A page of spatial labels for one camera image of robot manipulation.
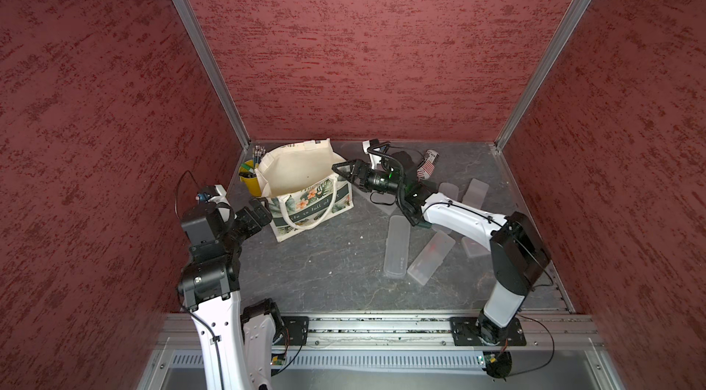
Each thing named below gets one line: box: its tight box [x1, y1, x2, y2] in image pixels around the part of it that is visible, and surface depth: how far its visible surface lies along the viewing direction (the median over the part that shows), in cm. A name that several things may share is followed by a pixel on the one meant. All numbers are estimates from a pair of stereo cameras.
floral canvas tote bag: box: [254, 137, 354, 243], surface depth 87 cm
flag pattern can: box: [416, 149, 440, 181], surface depth 112 cm
